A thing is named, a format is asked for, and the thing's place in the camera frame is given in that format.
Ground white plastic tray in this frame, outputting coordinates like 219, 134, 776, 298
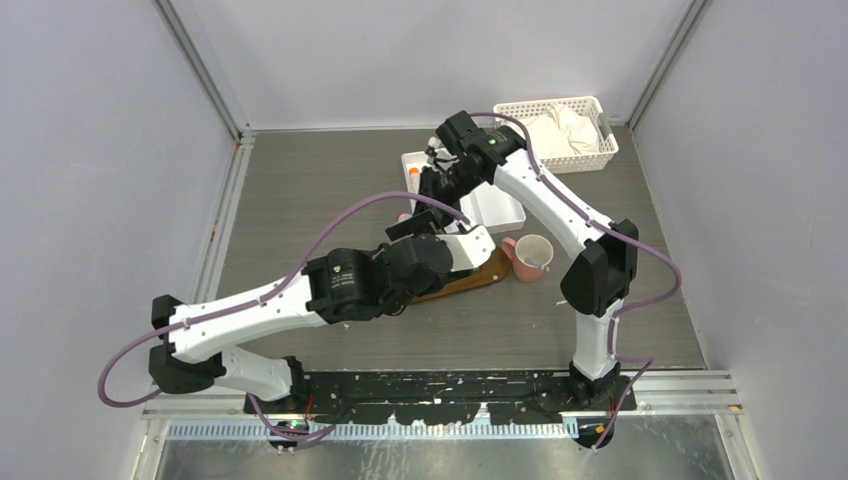
400, 151, 526, 234

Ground orange cap toothpaste tube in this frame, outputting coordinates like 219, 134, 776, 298
408, 167, 420, 193

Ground oval wooden tray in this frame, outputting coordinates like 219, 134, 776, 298
412, 247, 512, 304

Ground pink mug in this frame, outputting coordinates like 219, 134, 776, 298
500, 234, 554, 282

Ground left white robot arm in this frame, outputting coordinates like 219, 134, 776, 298
148, 225, 480, 414

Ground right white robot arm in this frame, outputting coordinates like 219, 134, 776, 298
420, 110, 638, 411

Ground white towels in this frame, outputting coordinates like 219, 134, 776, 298
523, 105, 600, 159

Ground white basket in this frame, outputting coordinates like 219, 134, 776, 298
493, 96, 619, 174

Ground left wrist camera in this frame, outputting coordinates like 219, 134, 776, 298
437, 225, 495, 272

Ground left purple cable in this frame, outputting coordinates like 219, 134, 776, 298
96, 191, 473, 452

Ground purple cable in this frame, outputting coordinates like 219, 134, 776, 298
96, 191, 473, 452
467, 112, 684, 452

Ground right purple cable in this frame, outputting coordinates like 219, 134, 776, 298
467, 112, 684, 452

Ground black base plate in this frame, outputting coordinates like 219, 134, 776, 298
260, 370, 636, 426

